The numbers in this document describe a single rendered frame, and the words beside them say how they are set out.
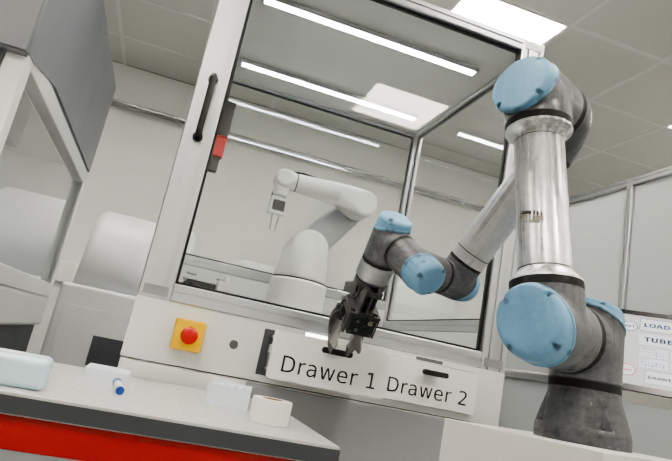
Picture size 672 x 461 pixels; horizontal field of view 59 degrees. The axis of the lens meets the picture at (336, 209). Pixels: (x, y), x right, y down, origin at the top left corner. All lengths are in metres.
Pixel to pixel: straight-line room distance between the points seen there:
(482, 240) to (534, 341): 0.35
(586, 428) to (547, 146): 0.45
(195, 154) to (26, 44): 0.46
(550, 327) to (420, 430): 0.83
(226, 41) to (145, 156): 3.26
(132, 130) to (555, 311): 4.31
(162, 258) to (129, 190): 3.32
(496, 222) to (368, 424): 0.68
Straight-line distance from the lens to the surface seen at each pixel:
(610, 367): 1.09
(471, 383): 1.74
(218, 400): 1.23
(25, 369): 0.98
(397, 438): 1.68
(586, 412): 1.06
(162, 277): 1.53
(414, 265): 1.15
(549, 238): 1.01
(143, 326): 1.53
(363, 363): 1.48
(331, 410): 1.61
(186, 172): 1.58
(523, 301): 0.96
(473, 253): 1.24
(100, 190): 4.86
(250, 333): 1.55
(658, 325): 1.95
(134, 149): 4.92
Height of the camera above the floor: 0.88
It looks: 14 degrees up
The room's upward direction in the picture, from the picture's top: 12 degrees clockwise
